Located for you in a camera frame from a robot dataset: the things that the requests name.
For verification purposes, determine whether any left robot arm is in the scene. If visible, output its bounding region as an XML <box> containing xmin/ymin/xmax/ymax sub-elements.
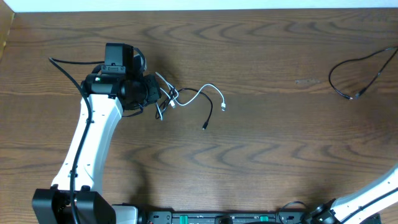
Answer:
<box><xmin>32</xmin><ymin>43</ymin><xmax>161</xmax><ymax>223</ymax></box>

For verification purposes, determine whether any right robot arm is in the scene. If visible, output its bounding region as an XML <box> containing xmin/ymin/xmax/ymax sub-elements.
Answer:
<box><xmin>303</xmin><ymin>166</ymin><xmax>397</xmax><ymax>224</ymax></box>

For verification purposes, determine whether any black USB cable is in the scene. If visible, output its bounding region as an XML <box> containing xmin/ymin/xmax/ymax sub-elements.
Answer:
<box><xmin>154</xmin><ymin>85</ymin><xmax>214</xmax><ymax>131</ymax></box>
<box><xmin>328</xmin><ymin>45</ymin><xmax>398</xmax><ymax>101</ymax></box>

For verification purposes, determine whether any white USB cable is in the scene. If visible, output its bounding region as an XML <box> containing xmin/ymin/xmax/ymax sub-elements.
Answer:
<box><xmin>154</xmin><ymin>71</ymin><xmax>227</xmax><ymax>121</ymax></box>

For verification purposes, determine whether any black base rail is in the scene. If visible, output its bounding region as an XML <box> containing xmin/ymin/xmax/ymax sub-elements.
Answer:
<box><xmin>137</xmin><ymin>209</ymin><xmax>306</xmax><ymax>224</ymax></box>

